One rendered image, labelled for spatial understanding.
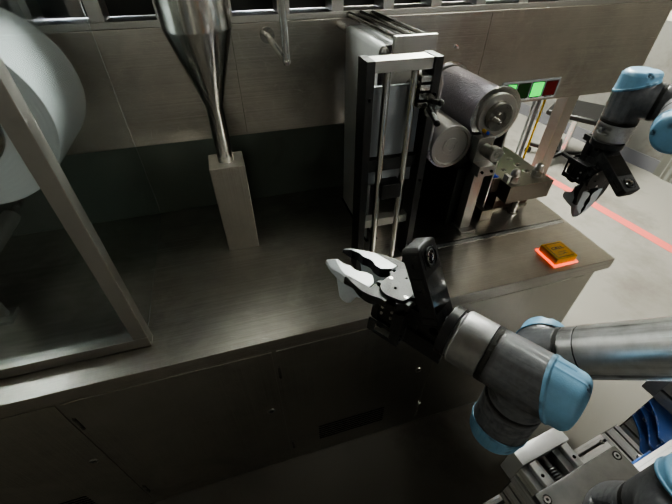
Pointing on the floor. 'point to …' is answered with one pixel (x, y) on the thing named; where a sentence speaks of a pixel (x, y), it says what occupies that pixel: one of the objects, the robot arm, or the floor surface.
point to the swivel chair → (585, 111)
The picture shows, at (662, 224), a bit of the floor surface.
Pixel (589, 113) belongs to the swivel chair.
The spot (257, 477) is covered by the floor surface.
